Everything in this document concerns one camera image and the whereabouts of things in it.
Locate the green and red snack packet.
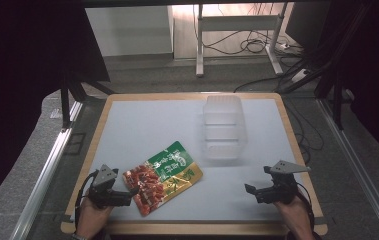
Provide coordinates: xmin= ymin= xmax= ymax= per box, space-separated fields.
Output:
xmin=122 ymin=140 xmax=204 ymax=218

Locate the black curtain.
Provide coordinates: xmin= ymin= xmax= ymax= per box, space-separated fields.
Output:
xmin=285 ymin=0 xmax=379 ymax=169
xmin=0 ymin=0 xmax=111 ymax=218

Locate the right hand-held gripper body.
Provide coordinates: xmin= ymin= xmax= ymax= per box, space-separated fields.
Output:
xmin=263 ymin=159 xmax=312 ymax=205

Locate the white power strip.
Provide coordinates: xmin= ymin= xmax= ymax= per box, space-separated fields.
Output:
xmin=290 ymin=67 xmax=310 ymax=84

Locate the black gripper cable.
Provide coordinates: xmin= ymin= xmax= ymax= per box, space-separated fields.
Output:
xmin=296 ymin=190 xmax=316 ymax=231
xmin=74 ymin=169 xmax=100 ymax=232

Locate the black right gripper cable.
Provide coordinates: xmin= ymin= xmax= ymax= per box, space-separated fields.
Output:
xmin=296 ymin=190 xmax=316 ymax=231

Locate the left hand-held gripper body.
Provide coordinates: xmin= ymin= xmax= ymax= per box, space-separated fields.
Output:
xmin=87 ymin=164 xmax=121 ymax=210

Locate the person's right hand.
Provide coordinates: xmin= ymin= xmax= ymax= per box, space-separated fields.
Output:
xmin=272 ymin=194 xmax=315 ymax=240

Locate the aluminium rail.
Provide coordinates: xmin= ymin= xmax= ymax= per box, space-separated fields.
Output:
xmin=9 ymin=99 xmax=85 ymax=240
xmin=316 ymin=98 xmax=379 ymax=240

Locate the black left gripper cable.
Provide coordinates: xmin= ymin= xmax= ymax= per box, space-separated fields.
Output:
xmin=74 ymin=169 xmax=100 ymax=232

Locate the white cabinet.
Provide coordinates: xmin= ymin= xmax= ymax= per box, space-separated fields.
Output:
xmin=84 ymin=5 xmax=175 ymax=58

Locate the white metal stand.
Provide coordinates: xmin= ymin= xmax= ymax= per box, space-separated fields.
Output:
xmin=194 ymin=2 xmax=289 ymax=78

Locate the black metal stand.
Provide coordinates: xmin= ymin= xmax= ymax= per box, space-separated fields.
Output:
xmin=59 ymin=71 xmax=116 ymax=130
xmin=278 ymin=3 xmax=375 ymax=131

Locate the clear plastic container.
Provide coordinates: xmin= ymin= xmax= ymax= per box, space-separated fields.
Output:
xmin=202 ymin=94 xmax=249 ymax=162

